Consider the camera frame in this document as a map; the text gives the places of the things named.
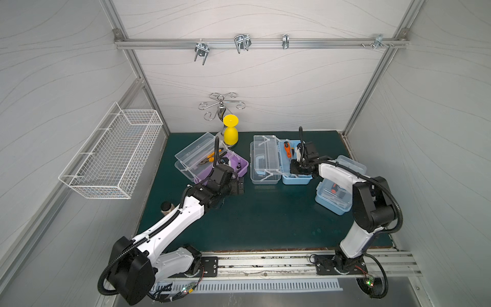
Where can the orange handled screwdriver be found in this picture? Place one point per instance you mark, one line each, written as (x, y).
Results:
(288, 149)

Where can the black orange screwdriver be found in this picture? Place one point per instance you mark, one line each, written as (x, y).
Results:
(334, 189)

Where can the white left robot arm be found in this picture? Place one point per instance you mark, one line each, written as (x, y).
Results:
(136, 265)

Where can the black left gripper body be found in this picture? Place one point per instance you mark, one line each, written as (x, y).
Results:
(236, 185)

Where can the metal bracket hook right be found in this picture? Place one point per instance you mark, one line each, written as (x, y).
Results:
(378, 43)

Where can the aluminium cross rail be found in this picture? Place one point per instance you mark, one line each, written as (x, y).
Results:
(256, 43)

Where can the purple toolbox clear lid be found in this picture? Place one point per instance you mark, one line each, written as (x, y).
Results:
(196, 160)

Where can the small blue toolbox clear lid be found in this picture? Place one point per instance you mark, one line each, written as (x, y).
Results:
(269, 163)

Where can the large blue toolbox clear lid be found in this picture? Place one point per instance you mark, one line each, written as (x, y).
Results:
(341, 202)

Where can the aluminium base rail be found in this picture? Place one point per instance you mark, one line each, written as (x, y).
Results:
(279, 264)

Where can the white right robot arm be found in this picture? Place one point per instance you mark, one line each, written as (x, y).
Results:
(374, 207)

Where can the metal double hook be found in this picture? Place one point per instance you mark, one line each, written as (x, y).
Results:
(242, 42)

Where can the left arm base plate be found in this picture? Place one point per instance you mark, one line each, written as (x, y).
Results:
(203, 267)

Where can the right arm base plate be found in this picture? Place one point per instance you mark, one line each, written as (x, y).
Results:
(338, 264)

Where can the white wire basket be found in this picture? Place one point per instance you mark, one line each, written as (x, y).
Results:
(111, 161)

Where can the small metal hook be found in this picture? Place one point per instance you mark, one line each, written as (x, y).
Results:
(285, 41)

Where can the orange black pliers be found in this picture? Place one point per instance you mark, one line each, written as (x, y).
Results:
(210, 158)

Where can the yellow plastic goblet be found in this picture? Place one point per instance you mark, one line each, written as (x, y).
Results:
(231, 134)

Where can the silver hook stand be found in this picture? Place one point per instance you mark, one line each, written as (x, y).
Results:
(220, 104)

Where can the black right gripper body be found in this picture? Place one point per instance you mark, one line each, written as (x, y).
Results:
(299, 167)

